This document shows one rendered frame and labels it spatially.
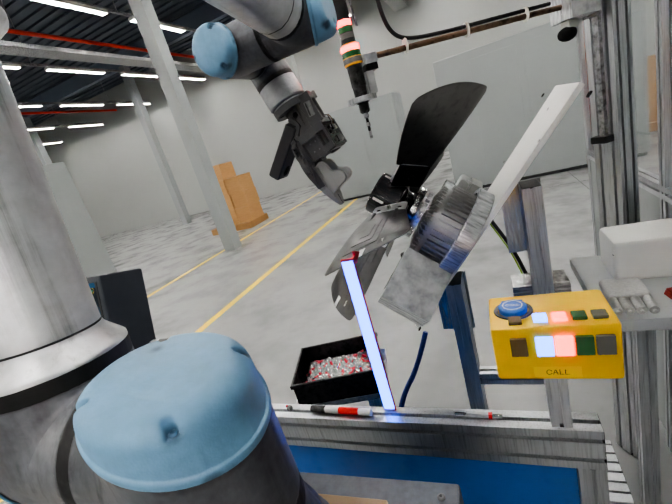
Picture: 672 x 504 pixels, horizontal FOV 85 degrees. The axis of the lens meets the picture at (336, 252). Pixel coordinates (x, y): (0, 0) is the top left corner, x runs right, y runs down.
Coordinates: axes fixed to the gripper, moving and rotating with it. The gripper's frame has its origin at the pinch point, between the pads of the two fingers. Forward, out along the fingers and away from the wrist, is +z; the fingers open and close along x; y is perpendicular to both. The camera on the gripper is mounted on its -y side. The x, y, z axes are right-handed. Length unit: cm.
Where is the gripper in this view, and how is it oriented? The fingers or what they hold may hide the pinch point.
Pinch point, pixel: (336, 200)
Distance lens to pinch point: 75.2
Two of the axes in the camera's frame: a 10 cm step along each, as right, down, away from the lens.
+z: 5.3, 8.4, 1.5
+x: 3.5, -3.8, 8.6
